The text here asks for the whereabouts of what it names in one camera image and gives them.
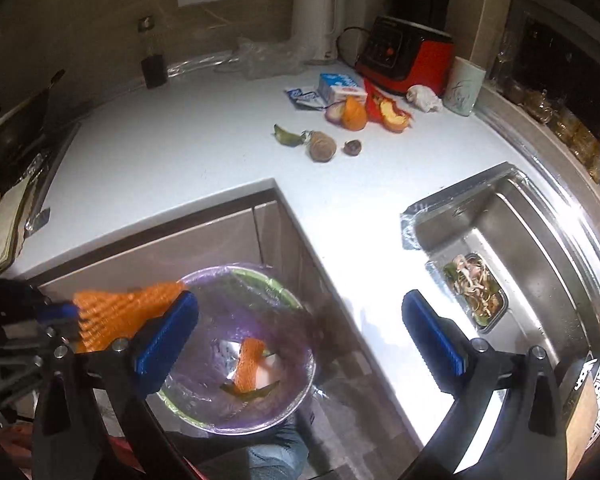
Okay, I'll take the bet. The orange foam fruit net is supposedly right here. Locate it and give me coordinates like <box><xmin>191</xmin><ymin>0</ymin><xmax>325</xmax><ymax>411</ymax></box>
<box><xmin>72</xmin><ymin>280</ymin><xmax>188</xmax><ymax>353</ymax></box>

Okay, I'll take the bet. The brown kiwi fruit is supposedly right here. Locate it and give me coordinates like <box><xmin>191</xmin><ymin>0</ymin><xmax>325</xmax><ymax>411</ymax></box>
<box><xmin>307</xmin><ymin>131</ymin><xmax>338</xmax><ymax>162</ymax></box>

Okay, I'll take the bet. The small orange foam net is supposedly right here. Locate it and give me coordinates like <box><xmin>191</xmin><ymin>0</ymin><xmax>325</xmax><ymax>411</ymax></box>
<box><xmin>230</xmin><ymin>337</ymin><xmax>267</xmax><ymax>393</ymax></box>

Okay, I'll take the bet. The kitchen base cabinet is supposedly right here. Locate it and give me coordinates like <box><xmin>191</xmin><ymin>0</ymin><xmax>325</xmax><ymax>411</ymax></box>
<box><xmin>37</xmin><ymin>192</ymin><xmax>421</xmax><ymax>480</ymax></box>

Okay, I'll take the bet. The torn blue white wrapper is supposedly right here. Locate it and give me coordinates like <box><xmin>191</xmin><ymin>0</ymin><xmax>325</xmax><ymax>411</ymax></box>
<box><xmin>284</xmin><ymin>86</ymin><xmax>326</xmax><ymax>111</ymax></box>

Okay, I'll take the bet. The red and black blender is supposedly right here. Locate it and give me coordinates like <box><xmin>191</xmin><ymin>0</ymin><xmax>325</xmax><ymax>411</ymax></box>
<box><xmin>354</xmin><ymin>0</ymin><xmax>473</xmax><ymax>95</ymax></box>

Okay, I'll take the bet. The crumpled white tissue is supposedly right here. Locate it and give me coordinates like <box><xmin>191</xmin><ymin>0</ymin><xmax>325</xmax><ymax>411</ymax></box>
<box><xmin>405</xmin><ymin>84</ymin><xmax>445</xmax><ymax>113</ymax></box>

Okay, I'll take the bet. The sink strainer basket with scraps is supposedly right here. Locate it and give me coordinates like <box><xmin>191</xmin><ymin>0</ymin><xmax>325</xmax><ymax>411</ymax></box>
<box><xmin>425</xmin><ymin>250</ymin><xmax>512</xmax><ymax>333</ymax></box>

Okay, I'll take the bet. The stainless steel sink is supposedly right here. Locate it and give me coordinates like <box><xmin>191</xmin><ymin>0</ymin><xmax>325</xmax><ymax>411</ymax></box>
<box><xmin>400</xmin><ymin>161</ymin><xmax>600</xmax><ymax>391</ymax></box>

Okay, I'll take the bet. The trash bin with purple bag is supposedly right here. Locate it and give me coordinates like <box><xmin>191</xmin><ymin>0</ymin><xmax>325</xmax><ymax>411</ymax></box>
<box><xmin>155</xmin><ymin>260</ymin><xmax>318</xmax><ymax>436</ymax></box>

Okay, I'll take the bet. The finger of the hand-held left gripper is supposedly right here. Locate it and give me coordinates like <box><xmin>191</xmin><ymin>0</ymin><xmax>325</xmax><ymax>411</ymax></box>
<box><xmin>30</xmin><ymin>297</ymin><xmax>81</xmax><ymax>323</ymax></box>

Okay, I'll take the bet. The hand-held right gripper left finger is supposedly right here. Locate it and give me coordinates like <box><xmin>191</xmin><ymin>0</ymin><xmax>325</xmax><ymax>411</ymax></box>
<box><xmin>32</xmin><ymin>290</ymin><xmax>201</xmax><ymax>480</ymax></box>

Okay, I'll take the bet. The person's jeans leg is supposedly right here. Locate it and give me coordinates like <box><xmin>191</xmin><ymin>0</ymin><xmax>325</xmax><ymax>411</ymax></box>
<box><xmin>170</xmin><ymin>425</ymin><xmax>311</xmax><ymax>480</ymax></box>

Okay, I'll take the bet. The dark glass bottle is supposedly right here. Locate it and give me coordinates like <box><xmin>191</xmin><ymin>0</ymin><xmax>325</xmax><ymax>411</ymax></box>
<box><xmin>137</xmin><ymin>16</ymin><xmax>170</xmax><ymax>90</ymax></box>

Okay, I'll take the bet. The blue and white milk carton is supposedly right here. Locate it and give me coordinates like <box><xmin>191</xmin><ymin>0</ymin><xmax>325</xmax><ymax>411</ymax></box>
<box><xmin>317</xmin><ymin>72</ymin><xmax>368</xmax><ymax>111</ymax></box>

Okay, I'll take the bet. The green pepper piece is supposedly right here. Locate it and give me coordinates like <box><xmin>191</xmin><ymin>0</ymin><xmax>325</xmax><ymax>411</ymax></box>
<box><xmin>273</xmin><ymin>124</ymin><xmax>308</xmax><ymax>148</ymax></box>

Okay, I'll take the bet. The green vegetable peel strip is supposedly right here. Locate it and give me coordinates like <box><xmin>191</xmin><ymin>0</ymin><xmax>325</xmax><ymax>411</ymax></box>
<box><xmin>220</xmin><ymin>380</ymin><xmax>281</xmax><ymax>401</ymax></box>

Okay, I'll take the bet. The black power cable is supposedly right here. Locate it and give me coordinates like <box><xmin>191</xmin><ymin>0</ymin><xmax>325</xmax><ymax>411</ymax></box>
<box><xmin>336</xmin><ymin>26</ymin><xmax>367</xmax><ymax>63</ymax></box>

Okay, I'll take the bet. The wine glass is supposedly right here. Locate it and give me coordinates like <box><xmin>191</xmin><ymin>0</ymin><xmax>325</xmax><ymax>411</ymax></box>
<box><xmin>495</xmin><ymin>30</ymin><xmax>513</xmax><ymax>81</ymax></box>

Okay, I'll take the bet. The crumpled foil tape piece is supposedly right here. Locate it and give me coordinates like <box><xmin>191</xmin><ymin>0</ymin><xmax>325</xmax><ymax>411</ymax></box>
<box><xmin>25</xmin><ymin>207</ymin><xmax>52</xmax><ymax>233</ymax></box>

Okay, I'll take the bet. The pale ceramic cup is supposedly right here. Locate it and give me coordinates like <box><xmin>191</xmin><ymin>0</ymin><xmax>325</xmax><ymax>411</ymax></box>
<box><xmin>442</xmin><ymin>56</ymin><xmax>487</xmax><ymax>118</ymax></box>

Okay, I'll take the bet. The glass teapot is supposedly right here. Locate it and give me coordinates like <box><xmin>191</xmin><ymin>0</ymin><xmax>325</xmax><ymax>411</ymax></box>
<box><xmin>525</xmin><ymin>91</ymin><xmax>556</xmax><ymax>122</ymax></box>

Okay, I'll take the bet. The wooden cutting board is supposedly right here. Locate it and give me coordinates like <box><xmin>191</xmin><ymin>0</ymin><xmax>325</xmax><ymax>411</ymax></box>
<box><xmin>562</xmin><ymin>370</ymin><xmax>600</xmax><ymax>471</ymax></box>

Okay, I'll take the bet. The white electric kettle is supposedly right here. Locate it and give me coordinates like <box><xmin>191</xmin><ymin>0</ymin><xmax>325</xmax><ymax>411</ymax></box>
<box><xmin>291</xmin><ymin>0</ymin><xmax>347</xmax><ymax>63</ymax></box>

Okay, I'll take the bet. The clear plastic bag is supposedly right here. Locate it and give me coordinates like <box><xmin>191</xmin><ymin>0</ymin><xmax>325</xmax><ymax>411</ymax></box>
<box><xmin>214</xmin><ymin>37</ymin><xmax>306</xmax><ymax>81</ymax></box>

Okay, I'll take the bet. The orange peel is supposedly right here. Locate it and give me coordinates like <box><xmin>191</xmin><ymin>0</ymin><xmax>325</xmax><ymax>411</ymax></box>
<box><xmin>341</xmin><ymin>95</ymin><xmax>370</xmax><ymax>131</ymax></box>

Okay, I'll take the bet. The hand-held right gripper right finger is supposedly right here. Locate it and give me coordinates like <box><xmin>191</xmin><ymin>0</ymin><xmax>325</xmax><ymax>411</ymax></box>
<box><xmin>401</xmin><ymin>289</ymin><xmax>570</xmax><ymax>480</ymax></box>

